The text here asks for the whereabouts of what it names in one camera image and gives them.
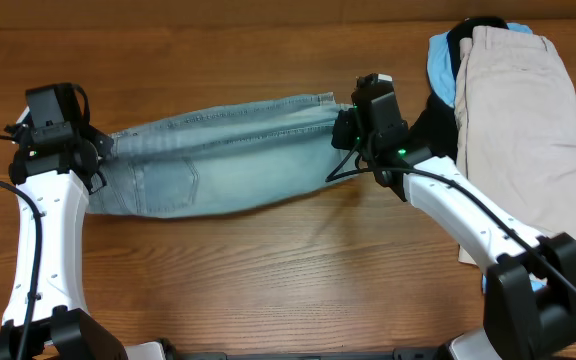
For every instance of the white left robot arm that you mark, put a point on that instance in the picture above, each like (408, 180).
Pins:
(53, 173)

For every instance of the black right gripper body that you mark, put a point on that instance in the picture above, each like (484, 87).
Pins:
(353, 134)

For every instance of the black garment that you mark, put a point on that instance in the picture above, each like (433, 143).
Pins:
(436, 128)

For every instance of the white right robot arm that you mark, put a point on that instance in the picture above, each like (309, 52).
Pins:
(530, 279)

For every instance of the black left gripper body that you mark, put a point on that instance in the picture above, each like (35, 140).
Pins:
(101, 143)

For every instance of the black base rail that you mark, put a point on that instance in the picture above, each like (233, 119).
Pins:
(318, 355)

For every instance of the beige shorts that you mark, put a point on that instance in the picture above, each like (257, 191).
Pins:
(515, 110)

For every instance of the light blue denim shorts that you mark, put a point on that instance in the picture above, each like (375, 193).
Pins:
(221, 160)

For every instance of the light blue garment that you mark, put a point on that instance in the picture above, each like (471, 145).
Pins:
(444, 54)

